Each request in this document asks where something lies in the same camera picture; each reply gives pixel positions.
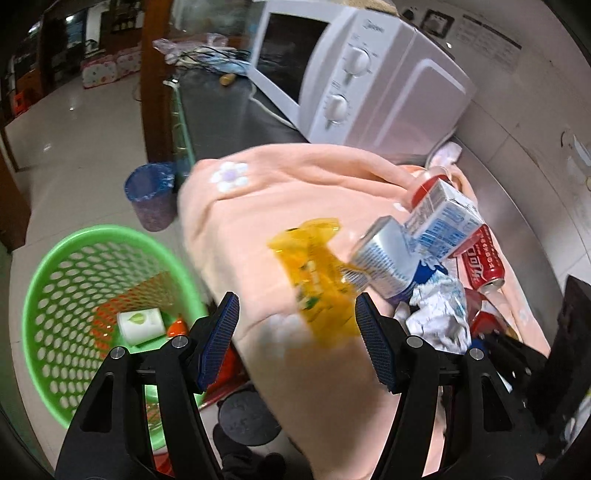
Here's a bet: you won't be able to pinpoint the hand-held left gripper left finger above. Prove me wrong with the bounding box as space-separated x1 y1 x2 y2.
55 292 241 480

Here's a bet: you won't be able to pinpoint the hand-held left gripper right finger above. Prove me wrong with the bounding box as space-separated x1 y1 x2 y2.
355 292 543 480

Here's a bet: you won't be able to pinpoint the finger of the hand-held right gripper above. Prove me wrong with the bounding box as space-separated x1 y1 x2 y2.
475 333 550 407

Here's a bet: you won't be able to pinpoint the yellow plastic wrapper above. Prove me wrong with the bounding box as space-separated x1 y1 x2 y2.
269 218 365 337

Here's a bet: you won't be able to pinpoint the red cola can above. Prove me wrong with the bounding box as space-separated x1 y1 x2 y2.
450 224 506 294

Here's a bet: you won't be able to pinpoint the green plastic mesh basket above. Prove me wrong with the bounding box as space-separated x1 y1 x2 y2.
21 224 208 464

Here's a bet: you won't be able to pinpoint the red plastic object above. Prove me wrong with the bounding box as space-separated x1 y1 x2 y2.
203 344 252 407

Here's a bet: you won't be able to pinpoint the red wrapper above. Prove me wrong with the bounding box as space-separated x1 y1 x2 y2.
466 288 509 337

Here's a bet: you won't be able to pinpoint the crumpled white paper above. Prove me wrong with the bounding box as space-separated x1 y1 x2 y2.
406 270 472 354

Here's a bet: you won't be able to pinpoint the white paper cup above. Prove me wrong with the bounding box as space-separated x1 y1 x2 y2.
116 308 165 346

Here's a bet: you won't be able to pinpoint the silver blue drink can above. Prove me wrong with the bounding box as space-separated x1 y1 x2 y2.
342 216 430 305

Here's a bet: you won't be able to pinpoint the black round object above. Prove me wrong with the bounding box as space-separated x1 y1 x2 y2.
213 392 282 460

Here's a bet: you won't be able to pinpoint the white blue drink carton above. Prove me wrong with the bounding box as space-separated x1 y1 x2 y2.
404 178 485 261

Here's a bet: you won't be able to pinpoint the peach flower-print blanket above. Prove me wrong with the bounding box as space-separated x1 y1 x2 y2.
178 141 550 480

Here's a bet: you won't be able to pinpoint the purple bin with blue bag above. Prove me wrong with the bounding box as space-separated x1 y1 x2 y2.
124 161 178 232

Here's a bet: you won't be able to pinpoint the green cabinet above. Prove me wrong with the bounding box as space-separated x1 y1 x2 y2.
164 78 199 185

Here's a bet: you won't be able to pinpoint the brown wooden furniture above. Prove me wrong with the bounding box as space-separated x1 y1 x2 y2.
0 124 33 252

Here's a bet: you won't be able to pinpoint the white microwave oven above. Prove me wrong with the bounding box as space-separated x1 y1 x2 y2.
247 0 478 160

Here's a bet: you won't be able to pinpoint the pink floral box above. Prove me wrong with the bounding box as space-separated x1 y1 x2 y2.
115 46 143 77
81 55 116 88

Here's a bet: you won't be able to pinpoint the clear plastic bag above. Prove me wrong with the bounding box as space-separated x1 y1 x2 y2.
152 38 185 58

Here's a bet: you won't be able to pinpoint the dark background shelves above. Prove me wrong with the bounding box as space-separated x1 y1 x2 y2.
9 4 144 93

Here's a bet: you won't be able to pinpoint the white microwave power cord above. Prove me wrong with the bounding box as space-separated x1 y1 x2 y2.
248 83 308 139

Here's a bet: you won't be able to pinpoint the wooden door frame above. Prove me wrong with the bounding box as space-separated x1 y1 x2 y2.
141 0 185 167

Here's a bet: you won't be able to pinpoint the black cables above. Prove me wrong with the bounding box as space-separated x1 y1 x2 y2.
175 44 252 70

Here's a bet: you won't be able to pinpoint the white wall notice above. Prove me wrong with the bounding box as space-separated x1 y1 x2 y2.
455 13 522 75

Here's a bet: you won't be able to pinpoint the wall power outlet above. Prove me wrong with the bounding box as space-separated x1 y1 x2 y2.
418 11 455 40

